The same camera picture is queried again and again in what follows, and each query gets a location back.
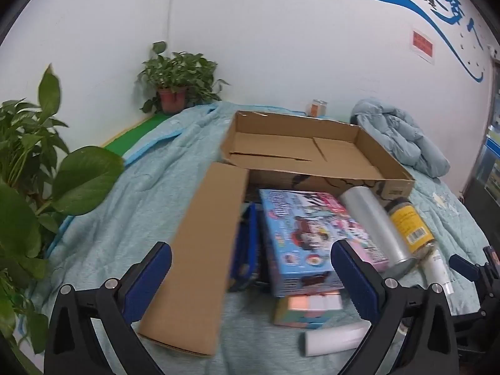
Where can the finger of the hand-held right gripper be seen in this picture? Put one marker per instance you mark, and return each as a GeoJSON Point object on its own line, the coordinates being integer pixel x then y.
{"type": "Point", "coordinates": [465, 266]}

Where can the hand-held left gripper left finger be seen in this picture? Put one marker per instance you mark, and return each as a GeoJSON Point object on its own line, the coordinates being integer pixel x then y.
{"type": "Point", "coordinates": [150, 277]}

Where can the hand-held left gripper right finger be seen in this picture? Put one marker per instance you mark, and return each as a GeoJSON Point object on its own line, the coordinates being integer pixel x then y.
{"type": "Point", "coordinates": [353, 277]}

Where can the white spray bottle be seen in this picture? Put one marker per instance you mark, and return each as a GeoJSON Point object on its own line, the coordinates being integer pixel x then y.
{"type": "Point", "coordinates": [437, 269]}

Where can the long narrow cardboard box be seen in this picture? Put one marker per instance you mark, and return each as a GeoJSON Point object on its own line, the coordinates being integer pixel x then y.
{"type": "Point", "coordinates": [199, 261]}

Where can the pastel puzzle cube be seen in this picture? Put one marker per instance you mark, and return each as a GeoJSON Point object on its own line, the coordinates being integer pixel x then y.
{"type": "Point", "coordinates": [304, 308]}

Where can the silver metal tumbler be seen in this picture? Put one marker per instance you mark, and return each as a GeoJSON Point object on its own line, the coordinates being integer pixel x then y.
{"type": "Point", "coordinates": [375, 222]}

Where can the white cylinder tube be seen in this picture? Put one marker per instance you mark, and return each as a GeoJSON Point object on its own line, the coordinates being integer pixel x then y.
{"type": "Point", "coordinates": [332, 340]}

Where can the glass jar yellow label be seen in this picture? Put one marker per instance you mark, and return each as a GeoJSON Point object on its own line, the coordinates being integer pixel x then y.
{"type": "Point", "coordinates": [410, 222]}

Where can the colourful cartoon toy box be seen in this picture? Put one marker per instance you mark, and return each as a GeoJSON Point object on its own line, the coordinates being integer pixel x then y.
{"type": "Point", "coordinates": [297, 234]}

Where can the blue stapler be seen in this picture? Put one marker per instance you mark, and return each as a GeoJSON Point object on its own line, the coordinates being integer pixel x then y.
{"type": "Point", "coordinates": [244, 238]}

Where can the shallow cardboard box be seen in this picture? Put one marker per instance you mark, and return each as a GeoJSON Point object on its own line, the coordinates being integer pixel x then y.
{"type": "Point", "coordinates": [273, 144]}

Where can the dark object with orange patch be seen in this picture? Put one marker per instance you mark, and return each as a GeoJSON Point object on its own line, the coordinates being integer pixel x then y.
{"type": "Point", "coordinates": [492, 255]}

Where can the light blue bed sheet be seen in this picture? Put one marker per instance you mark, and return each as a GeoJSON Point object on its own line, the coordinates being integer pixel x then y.
{"type": "Point", "coordinates": [117, 211]}

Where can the glass door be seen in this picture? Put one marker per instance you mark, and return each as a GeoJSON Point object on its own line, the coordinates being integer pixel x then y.
{"type": "Point", "coordinates": [488, 156]}

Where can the large leafy green plant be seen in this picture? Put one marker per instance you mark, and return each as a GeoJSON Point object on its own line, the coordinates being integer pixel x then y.
{"type": "Point", "coordinates": [23, 218]}

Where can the green mat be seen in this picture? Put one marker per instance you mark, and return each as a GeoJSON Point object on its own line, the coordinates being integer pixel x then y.
{"type": "Point", "coordinates": [132, 136]}

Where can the light blue bundled duvet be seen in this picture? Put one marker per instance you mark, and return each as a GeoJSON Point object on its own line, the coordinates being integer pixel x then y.
{"type": "Point", "coordinates": [394, 132]}

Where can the small orange-white can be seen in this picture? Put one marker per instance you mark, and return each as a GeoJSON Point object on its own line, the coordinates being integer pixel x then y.
{"type": "Point", "coordinates": [318, 108]}

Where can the potted plant red pot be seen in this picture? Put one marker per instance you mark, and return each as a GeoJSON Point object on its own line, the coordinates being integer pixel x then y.
{"type": "Point", "coordinates": [175, 70]}

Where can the blue wall decal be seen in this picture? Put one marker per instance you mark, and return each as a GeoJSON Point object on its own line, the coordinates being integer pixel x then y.
{"type": "Point", "coordinates": [475, 76]}

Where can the red and white wall sign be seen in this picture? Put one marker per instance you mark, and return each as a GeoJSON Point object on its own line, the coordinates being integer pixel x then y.
{"type": "Point", "coordinates": [422, 43]}

